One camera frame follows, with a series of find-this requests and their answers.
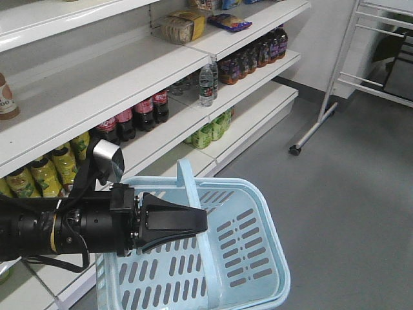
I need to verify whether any white whiteboard frame stand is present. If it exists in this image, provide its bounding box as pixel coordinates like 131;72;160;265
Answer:
288;1;412;156

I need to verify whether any orange C100 bottle front right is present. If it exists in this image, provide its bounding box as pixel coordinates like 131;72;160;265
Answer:
0;74;20;120

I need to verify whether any blue chips bag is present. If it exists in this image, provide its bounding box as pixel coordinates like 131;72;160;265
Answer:
207;14;252;32

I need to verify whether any light blue plastic basket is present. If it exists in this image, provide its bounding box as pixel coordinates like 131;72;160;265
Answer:
96;159;290;309

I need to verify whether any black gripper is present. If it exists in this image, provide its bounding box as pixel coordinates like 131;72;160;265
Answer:
55;183;207;257

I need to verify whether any wrapped bread loaf package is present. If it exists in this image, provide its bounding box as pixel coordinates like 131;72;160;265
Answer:
158;10;206;45

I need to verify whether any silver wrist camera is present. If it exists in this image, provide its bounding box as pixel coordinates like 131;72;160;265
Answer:
92;139;125;185

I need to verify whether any dark juice bottle purple label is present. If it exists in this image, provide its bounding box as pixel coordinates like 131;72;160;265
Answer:
218;57;240;85

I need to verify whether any clear water bottle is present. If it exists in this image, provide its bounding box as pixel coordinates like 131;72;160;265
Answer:
199;64;214;107

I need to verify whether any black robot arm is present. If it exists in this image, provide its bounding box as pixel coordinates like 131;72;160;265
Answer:
1;184;208;262

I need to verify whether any coke bottle on shelf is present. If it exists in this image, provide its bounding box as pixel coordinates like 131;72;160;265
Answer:
133;98;155;132

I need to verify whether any yellow lemon tea bottle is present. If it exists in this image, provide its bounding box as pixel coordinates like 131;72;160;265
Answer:
30;156;64;198

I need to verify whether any green tea bottle bottom shelf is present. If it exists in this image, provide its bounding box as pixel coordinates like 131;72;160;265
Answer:
192;123;212;149

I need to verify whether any white store shelving unit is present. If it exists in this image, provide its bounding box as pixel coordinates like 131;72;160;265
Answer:
0;0;311;310

